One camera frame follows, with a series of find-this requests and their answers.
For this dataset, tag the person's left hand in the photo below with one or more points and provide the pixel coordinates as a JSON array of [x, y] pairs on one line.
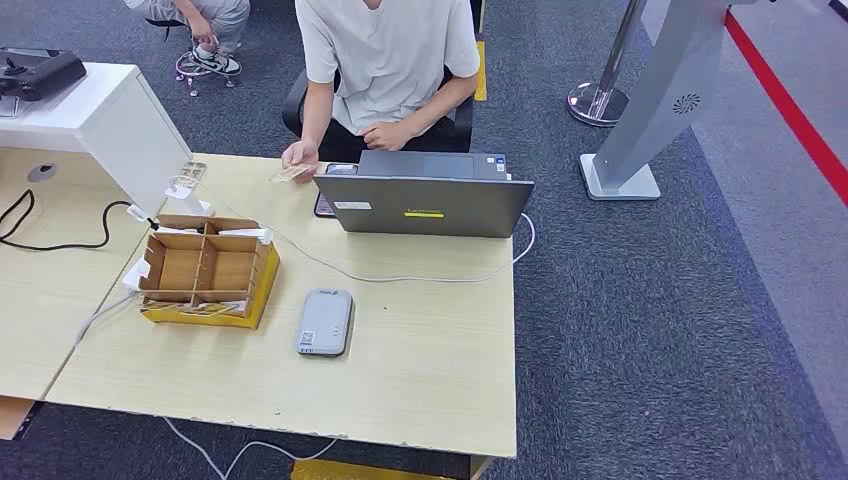
[[387, 136]]

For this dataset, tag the white cabinet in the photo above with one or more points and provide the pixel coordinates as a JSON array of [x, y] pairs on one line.
[[126, 132]]

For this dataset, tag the person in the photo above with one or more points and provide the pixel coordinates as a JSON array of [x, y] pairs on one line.
[[218, 13], [391, 60]]

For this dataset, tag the beige ID card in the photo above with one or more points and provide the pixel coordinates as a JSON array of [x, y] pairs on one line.
[[289, 174]]

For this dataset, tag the yellow box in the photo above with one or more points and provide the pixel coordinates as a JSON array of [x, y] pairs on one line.
[[358, 472]]

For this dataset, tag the grey laptop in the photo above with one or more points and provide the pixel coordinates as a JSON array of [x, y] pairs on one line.
[[424, 205]]

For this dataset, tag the chrome stanchion post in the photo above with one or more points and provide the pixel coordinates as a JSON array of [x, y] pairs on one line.
[[596, 102]]

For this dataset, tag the person's right forearm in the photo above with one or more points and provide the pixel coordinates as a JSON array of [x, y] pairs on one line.
[[316, 109]]

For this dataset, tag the black office chair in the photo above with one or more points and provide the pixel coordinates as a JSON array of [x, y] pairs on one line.
[[295, 106]]

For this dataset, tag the grey desk grommet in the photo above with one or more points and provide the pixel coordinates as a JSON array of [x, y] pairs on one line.
[[41, 173]]

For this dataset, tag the white power adapter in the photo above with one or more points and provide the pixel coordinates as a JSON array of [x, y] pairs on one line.
[[136, 275]]

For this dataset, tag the grey card reader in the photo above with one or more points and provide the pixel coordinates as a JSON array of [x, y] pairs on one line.
[[324, 324]]

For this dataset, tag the black smartphone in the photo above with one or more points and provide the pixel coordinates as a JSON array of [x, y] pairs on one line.
[[322, 205]]

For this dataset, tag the white card stack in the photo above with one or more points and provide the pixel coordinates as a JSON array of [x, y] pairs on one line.
[[245, 234], [175, 230]]

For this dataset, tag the black controller device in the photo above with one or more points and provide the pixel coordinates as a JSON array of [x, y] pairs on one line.
[[46, 73]]

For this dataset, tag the person's left forearm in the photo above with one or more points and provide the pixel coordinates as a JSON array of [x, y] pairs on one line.
[[444, 102]]

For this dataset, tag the stool with chrome base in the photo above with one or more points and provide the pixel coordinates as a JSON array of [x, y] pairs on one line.
[[199, 69]]

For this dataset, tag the grey kiosk stand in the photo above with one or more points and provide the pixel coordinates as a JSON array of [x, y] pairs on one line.
[[662, 86]]

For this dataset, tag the person's right hand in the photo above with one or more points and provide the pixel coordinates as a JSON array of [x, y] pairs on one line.
[[299, 154]]

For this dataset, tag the yellow tray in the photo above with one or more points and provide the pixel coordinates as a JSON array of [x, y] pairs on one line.
[[265, 285]]

